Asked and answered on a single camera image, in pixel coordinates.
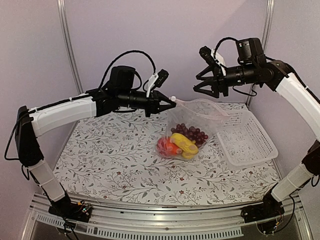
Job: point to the red bell pepper toy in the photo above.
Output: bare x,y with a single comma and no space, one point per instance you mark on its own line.
161,147

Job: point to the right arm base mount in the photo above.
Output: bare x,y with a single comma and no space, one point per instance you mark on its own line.
270,211

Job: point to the clear zip top bag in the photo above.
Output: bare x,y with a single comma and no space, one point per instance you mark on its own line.
200,113

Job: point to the white perforated plastic basket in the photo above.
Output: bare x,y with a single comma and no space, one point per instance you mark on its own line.
244,141

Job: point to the left aluminium corner post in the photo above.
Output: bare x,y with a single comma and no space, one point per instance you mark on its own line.
61,7

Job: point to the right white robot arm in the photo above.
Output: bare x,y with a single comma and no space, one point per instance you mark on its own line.
307,107

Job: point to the yellow banana toy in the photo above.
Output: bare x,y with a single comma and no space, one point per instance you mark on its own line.
189,149

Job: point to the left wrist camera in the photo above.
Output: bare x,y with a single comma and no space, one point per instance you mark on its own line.
156,81

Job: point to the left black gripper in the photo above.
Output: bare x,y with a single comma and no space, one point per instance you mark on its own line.
153,104

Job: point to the aluminium front rail frame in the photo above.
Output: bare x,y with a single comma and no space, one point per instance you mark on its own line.
117,220

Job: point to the dark red grapes toy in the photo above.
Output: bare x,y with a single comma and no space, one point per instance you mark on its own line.
188,135

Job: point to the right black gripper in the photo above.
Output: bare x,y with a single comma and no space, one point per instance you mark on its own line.
218,77

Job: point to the floral patterned table mat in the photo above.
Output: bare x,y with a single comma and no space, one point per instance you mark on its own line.
114,157

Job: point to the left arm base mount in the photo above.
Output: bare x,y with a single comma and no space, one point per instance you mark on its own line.
66,209

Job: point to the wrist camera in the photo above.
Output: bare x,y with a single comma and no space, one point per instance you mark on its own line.
213,59
156,81

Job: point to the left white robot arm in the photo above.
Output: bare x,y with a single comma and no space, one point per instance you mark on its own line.
35,122

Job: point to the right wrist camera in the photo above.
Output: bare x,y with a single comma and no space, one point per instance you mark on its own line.
213,59

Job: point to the orange pumpkin toy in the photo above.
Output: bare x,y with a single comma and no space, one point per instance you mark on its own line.
172,149

